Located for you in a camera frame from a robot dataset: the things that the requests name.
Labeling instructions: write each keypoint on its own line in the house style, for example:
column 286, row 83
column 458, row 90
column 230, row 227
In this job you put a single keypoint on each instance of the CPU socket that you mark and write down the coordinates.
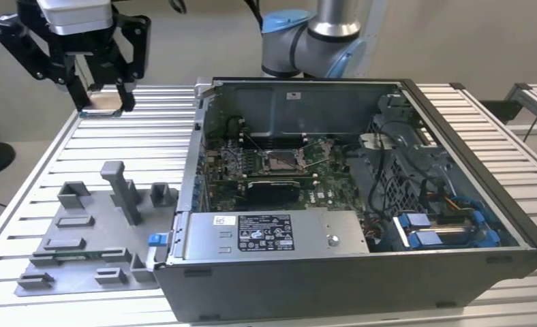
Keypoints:
column 281, row 163

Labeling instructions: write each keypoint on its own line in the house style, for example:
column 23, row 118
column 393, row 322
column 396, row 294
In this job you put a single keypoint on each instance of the silver CPU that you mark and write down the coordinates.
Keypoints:
column 102, row 104

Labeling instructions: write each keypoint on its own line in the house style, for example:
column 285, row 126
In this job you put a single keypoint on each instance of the white barcode sticker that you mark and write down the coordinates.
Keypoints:
column 225, row 220

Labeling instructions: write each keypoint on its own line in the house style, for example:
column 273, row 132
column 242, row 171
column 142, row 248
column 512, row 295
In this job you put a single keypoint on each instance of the black open PC case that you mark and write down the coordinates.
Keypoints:
column 296, row 289

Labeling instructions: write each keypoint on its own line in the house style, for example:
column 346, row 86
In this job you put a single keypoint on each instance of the black power supply label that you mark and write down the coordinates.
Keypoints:
column 265, row 233

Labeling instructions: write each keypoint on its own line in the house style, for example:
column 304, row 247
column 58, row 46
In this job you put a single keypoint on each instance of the green motherboard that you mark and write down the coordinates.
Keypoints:
column 332, row 190

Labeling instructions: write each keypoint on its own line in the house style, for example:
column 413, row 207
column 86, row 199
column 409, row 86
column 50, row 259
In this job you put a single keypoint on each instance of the black graphics card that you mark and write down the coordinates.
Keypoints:
column 273, row 194

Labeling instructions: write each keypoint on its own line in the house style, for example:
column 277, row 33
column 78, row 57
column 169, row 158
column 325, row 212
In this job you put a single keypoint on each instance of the green RAM stick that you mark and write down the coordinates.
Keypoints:
column 82, row 254

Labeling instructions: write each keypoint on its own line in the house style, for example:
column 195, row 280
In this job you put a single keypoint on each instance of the black RAM slot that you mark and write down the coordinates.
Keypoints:
column 276, row 135
column 276, row 140

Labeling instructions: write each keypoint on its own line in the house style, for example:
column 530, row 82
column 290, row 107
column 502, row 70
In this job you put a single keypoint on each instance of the grey parts rack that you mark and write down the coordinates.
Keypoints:
column 105, row 238

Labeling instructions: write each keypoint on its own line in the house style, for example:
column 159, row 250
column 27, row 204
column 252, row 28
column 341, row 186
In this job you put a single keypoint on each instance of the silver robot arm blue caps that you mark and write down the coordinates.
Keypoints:
column 286, row 51

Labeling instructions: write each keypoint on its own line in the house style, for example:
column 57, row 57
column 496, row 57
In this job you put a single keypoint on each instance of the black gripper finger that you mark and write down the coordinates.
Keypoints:
column 5, row 30
column 139, row 44

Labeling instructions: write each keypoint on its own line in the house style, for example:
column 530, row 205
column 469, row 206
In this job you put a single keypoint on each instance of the grey metal drive cage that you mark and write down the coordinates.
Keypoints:
column 401, row 177

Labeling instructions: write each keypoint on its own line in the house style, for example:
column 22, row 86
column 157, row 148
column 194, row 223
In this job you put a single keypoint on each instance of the blue disk carrier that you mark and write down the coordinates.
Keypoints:
column 416, row 219
column 425, row 238

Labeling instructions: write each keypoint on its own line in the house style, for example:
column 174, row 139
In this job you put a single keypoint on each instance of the blue case latch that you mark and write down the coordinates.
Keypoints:
column 157, row 239

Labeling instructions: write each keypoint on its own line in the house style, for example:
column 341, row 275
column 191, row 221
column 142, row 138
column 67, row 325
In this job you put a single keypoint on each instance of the silver metal bracket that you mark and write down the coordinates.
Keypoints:
column 376, row 141

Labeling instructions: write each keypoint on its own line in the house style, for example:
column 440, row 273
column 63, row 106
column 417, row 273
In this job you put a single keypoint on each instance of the silver power supply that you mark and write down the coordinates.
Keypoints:
column 309, row 235

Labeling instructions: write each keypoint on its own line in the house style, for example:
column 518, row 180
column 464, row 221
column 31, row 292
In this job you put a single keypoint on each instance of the metal locking lever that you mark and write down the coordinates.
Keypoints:
column 253, row 140

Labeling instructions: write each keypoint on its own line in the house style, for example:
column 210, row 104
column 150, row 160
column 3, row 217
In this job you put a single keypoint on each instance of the black table bracket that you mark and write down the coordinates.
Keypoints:
column 500, row 110

